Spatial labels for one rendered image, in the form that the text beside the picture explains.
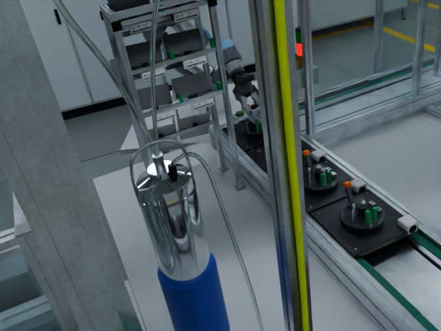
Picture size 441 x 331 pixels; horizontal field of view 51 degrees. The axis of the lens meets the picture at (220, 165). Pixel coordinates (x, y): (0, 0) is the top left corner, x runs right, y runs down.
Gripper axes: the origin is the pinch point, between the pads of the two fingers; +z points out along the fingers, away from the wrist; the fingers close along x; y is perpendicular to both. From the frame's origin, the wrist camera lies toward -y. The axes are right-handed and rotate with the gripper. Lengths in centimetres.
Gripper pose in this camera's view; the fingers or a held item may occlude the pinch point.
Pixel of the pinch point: (254, 110)
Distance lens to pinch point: 204.1
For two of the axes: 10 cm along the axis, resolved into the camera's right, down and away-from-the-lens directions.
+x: -9.1, 3.3, -2.6
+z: 3.7, 9.2, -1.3
